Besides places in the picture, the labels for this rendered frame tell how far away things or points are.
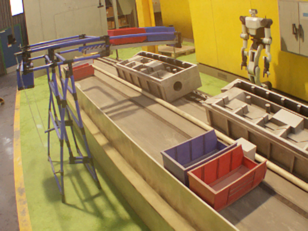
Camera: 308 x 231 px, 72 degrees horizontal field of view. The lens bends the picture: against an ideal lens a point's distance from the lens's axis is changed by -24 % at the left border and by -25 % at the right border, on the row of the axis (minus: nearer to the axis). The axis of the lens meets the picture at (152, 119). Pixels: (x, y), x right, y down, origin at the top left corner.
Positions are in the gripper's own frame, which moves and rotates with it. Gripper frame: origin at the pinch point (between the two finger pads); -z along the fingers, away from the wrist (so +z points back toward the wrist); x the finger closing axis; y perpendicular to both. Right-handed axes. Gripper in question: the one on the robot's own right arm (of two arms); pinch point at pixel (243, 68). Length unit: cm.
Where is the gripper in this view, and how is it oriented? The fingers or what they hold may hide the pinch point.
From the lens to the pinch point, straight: 379.3
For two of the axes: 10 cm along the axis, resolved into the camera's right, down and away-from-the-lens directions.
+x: -8.7, 1.1, -4.7
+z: 0.6, -9.4, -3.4
